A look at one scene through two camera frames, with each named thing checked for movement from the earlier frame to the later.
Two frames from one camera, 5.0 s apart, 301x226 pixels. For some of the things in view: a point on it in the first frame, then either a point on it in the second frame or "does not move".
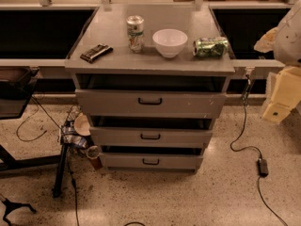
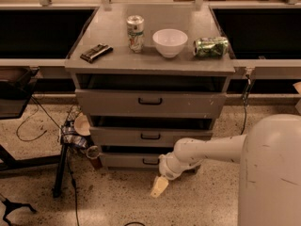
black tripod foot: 12,205 does not move
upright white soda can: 135,33 does not move
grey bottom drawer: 151,162 does not move
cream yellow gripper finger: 287,94 → 169,167
